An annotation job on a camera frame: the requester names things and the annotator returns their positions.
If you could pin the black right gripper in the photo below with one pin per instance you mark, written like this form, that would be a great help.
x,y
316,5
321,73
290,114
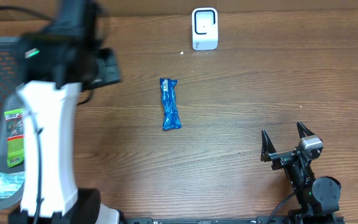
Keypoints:
x,y
267,154

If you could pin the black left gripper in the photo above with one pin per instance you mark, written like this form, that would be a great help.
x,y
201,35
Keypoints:
x,y
107,55

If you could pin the green snack bag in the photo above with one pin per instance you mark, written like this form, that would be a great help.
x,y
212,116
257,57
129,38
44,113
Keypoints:
x,y
15,136

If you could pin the light blue snack packet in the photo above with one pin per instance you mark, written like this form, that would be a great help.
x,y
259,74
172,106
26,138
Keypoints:
x,y
10,183

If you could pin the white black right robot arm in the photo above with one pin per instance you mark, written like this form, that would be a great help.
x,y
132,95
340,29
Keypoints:
x,y
313,200

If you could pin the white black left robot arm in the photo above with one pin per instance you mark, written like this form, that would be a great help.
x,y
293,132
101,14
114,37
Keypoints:
x,y
56,64

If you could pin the white barcode scanner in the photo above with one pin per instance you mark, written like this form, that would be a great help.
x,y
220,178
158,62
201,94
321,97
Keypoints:
x,y
204,28

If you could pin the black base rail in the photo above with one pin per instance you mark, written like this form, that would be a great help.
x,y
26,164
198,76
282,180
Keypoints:
x,y
228,220

